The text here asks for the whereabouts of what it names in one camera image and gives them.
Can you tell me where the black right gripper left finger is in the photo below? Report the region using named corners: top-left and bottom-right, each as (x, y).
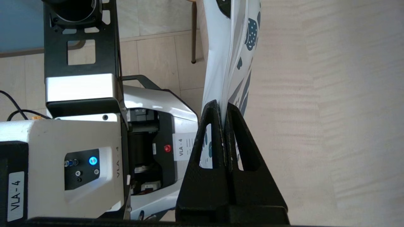
top-left (175, 99), bottom-right (229, 225)

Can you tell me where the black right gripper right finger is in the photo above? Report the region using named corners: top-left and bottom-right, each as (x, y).
top-left (224, 102), bottom-right (289, 226)

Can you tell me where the white floral zipper pouch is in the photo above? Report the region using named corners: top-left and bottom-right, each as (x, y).
top-left (200, 0), bottom-right (262, 171)

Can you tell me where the black robot base drive unit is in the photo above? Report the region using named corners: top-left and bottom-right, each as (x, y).
top-left (127, 108), bottom-right (178, 196)

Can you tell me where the dark metal table leg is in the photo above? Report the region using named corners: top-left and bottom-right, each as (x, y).
top-left (191, 0), bottom-right (198, 64)

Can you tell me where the black labelled robot bracket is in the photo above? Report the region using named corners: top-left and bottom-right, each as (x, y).
top-left (0, 140), bottom-right (29, 223)

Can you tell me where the thin black floor wire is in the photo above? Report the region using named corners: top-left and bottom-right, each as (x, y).
top-left (0, 90), bottom-right (51, 122)

